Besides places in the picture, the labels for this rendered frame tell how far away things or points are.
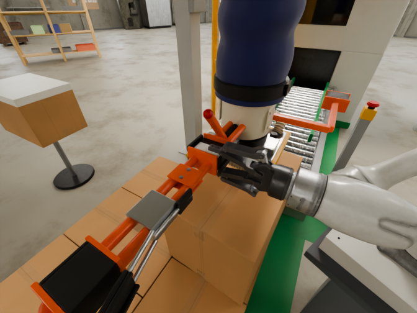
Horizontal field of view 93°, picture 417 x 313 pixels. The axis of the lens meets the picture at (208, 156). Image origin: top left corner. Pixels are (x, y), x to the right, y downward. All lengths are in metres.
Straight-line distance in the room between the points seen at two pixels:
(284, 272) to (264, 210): 1.02
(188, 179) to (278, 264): 1.42
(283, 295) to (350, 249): 0.83
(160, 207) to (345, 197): 0.33
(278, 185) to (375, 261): 0.62
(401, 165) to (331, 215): 0.24
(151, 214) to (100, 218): 1.00
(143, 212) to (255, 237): 0.43
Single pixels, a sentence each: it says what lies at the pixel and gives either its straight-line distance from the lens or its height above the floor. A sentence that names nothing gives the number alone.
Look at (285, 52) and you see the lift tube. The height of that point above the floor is 1.45.
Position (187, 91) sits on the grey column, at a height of 0.80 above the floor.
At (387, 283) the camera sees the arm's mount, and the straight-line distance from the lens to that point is 0.97.
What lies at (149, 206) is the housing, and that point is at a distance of 0.39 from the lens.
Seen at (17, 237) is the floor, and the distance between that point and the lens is 2.38.
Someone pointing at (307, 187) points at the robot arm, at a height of 1.27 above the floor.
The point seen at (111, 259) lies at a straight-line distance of 0.35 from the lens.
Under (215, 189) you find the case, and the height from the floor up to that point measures 0.94.
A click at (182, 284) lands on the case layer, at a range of 1.07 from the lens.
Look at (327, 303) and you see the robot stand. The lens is 1.39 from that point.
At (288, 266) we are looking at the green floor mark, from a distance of 1.78.
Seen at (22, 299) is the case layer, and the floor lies 0.54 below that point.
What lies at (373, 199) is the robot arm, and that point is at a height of 1.28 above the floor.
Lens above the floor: 1.55
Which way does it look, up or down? 38 degrees down
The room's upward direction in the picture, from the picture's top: straight up
